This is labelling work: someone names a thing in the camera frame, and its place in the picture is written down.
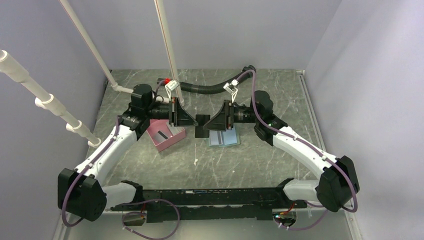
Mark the white PVC pipe frame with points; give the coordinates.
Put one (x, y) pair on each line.
(124, 34)

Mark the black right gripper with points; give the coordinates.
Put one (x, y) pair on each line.
(224, 119)

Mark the pink card box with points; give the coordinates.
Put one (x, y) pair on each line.
(164, 135)

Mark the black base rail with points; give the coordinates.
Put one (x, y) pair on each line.
(167, 211)

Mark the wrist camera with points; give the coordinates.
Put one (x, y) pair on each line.
(231, 88)
(171, 86)

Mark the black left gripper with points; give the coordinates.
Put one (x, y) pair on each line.
(181, 117)

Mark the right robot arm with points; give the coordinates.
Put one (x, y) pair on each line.
(336, 186)

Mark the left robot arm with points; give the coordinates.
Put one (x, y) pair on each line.
(81, 190)

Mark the mint green card holder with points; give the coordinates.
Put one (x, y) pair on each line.
(226, 138)

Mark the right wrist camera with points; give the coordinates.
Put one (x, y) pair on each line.
(231, 88)

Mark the white PVC pipe with fittings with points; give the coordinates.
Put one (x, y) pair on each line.
(47, 101)

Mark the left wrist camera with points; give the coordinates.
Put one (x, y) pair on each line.
(171, 86)

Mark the white card with black stripe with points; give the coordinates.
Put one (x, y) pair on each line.
(216, 138)

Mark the aluminium frame rail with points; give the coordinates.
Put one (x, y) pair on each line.
(93, 204)

